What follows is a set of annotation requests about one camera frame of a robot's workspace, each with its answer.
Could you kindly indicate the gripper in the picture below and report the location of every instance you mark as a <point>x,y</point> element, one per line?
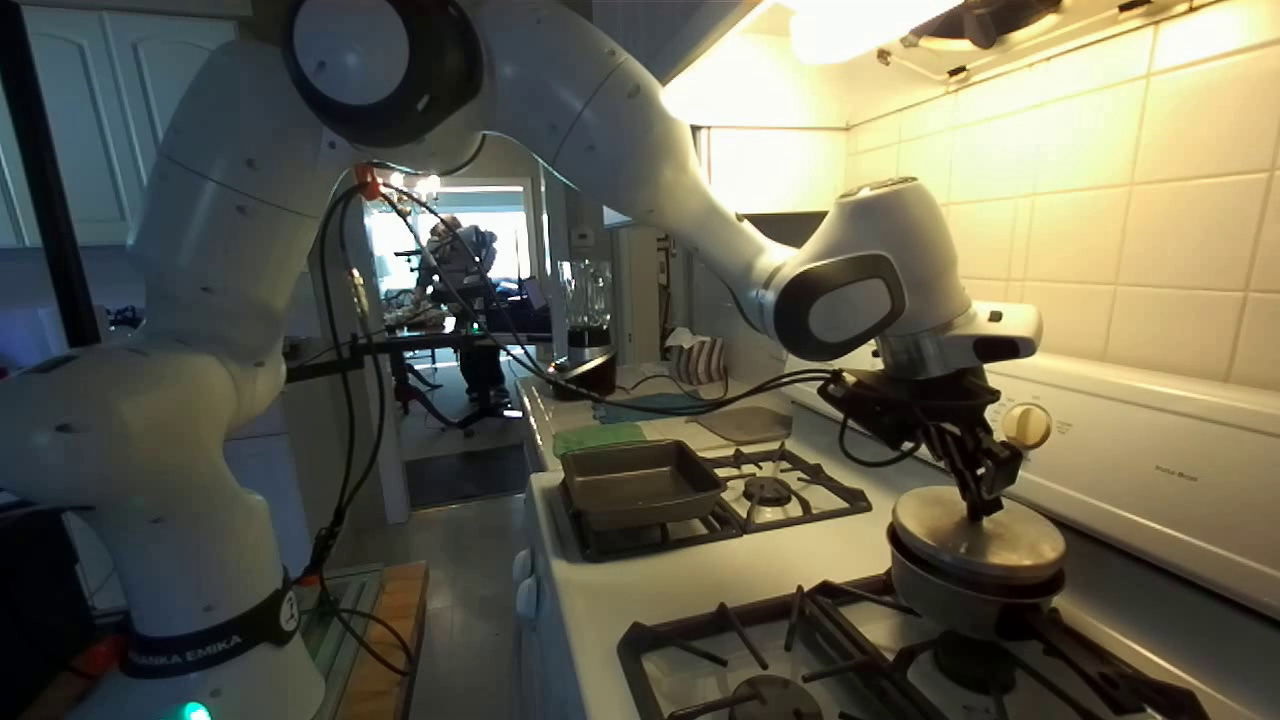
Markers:
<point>945,405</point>

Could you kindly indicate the silver pot lid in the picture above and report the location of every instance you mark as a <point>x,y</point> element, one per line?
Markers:
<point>985,540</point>

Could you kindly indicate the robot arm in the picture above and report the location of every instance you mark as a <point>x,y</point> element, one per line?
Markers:
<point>220,250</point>

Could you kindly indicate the cream stove knob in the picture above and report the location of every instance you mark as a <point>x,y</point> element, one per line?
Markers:
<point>1027,426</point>

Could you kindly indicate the grey metal pot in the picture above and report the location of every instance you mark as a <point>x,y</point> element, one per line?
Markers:
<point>940,600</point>

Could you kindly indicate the white gas stove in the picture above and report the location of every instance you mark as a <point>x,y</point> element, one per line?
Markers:
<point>1150,470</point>

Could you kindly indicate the black burner grate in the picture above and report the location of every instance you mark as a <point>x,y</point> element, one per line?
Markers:
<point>700,630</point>
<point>810,490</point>

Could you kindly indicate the burner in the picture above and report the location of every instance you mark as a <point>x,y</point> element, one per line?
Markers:
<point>768,490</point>
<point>975,662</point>
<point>775,700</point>

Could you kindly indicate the grey square trivet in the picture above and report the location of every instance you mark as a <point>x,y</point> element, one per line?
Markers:
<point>745,424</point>

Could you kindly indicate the striped napkin holder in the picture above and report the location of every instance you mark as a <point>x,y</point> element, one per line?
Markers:
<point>700,360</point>

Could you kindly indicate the blue cloth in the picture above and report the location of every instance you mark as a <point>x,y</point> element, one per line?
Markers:
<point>650,408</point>

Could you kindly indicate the square grey baking pan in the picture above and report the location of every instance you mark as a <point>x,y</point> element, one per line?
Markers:
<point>640,480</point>

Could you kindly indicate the green cloth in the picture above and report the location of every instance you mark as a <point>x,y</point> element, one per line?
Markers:
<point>598,438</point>

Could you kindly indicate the blender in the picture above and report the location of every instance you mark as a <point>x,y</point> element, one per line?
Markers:
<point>587,320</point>

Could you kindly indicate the range hood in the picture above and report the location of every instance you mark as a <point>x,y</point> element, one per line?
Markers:
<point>880,40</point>

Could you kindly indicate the white stove knob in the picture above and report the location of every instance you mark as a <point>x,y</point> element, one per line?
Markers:
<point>527,602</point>
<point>523,566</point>

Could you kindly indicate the dark floor mat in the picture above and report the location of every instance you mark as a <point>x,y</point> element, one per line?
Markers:
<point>468,476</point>

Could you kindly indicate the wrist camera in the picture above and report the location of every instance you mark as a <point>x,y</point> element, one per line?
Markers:
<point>855,405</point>

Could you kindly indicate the white wall cabinets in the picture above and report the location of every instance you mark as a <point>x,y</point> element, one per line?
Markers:
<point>90,120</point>

